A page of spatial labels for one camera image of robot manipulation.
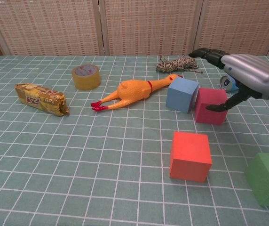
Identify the yellowish packing tape roll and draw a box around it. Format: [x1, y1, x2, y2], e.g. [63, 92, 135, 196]
[71, 64, 102, 91]

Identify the blue cube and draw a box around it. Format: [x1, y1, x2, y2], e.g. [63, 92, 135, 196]
[166, 77, 200, 114]

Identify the black white rope bundle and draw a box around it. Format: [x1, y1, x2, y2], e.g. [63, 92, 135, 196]
[155, 55, 203, 74]

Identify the blue drink can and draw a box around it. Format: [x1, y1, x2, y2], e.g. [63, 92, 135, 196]
[219, 75, 240, 92]

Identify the golden biscuit packet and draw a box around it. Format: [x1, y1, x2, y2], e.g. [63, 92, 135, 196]
[14, 82, 70, 117]

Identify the woven folding screen panel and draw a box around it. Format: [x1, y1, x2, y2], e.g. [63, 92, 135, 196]
[99, 0, 205, 57]
[193, 0, 269, 57]
[0, 0, 103, 57]

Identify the red cube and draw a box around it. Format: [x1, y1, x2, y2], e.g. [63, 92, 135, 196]
[169, 131, 213, 183]

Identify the yellow rubber chicken toy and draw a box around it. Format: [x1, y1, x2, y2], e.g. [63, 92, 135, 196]
[90, 73, 183, 112]

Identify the green cube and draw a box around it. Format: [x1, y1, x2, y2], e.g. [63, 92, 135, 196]
[245, 152, 269, 208]

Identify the magenta cube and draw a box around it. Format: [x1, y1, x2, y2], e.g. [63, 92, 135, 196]
[194, 87, 229, 126]

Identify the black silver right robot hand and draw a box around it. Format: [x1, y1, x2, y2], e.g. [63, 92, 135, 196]
[188, 47, 269, 113]

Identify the green checkered tablecloth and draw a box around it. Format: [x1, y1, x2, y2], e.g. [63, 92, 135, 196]
[0, 55, 269, 226]

